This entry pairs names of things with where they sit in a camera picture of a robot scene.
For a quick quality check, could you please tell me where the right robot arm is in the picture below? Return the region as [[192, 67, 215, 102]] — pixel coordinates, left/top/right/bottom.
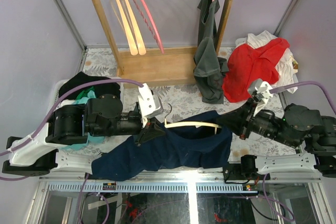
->
[[216, 98, 335, 179]]

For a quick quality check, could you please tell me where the navy blue t-shirt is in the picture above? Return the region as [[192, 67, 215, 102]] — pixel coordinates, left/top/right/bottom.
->
[[91, 124, 233, 182]]

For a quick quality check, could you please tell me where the white garment pile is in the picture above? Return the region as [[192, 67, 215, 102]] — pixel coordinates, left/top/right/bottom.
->
[[235, 30, 298, 88]]

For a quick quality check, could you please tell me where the floral table mat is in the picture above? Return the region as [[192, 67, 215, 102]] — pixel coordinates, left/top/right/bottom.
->
[[60, 46, 297, 162]]

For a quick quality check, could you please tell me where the grey t-shirt on hanger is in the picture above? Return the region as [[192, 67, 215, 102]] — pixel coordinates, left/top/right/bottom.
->
[[193, 0, 228, 104]]

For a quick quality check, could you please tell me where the wooden clothes rack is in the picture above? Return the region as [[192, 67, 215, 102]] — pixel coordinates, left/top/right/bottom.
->
[[82, 0, 242, 88]]

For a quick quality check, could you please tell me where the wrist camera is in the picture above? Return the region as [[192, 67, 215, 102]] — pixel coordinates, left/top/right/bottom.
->
[[248, 79, 273, 116], [138, 83, 163, 128]]

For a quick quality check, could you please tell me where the light wooden hanger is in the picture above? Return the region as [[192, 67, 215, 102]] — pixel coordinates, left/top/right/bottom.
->
[[124, 0, 146, 56], [115, 0, 138, 56]]

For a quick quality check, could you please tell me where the white plastic bin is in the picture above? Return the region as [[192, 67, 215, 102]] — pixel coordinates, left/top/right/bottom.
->
[[44, 72, 123, 121]]

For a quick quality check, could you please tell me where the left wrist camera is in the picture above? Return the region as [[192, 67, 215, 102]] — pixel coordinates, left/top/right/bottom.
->
[[138, 83, 163, 128]]

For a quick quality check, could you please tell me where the cream plastic hanger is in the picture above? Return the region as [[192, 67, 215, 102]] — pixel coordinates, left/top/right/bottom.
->
[[163, 102, 222, 134]]

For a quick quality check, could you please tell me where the red t-shirt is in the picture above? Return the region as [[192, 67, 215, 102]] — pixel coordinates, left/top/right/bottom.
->
[[222, 38, 289, 103]]

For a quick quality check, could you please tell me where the white cloth in bin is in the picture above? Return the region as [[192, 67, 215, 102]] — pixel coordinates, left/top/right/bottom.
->
[[56, 99, 75, 109]]

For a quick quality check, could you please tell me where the light wooden hanger left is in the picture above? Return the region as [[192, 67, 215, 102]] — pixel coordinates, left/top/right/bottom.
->
[[115, 0, 138, 56]]

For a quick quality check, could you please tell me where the black t-shirt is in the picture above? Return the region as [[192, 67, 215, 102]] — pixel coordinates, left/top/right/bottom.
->
[[58, 71, 122, 104]]

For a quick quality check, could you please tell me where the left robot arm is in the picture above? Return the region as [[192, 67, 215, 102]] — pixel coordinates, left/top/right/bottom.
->
[[2, 94, 165, 177]]

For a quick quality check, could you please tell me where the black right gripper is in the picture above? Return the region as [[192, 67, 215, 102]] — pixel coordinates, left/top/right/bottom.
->
[[213, 97, 297, 148]]

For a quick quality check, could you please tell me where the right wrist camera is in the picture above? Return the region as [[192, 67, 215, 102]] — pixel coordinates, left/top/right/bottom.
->
[[248, 79, 273, 116]]

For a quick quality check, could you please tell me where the green garment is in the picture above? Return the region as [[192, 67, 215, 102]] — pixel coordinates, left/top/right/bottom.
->
[[76, 87, 95, 100]]

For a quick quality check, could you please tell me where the teal t-shirt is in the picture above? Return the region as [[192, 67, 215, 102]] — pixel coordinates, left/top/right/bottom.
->
[[61, 92, 104, 151]]

